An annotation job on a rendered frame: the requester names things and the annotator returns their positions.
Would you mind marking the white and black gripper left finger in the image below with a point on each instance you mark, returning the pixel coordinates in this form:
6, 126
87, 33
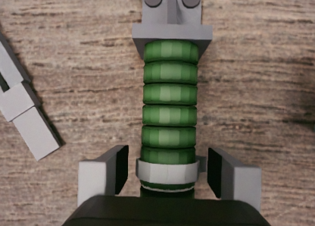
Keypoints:
105, 175

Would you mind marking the grey metal clamp band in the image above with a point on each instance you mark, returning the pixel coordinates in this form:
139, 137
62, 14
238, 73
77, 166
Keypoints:
171, 174

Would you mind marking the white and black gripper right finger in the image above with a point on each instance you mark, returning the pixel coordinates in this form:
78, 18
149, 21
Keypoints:
231, 179

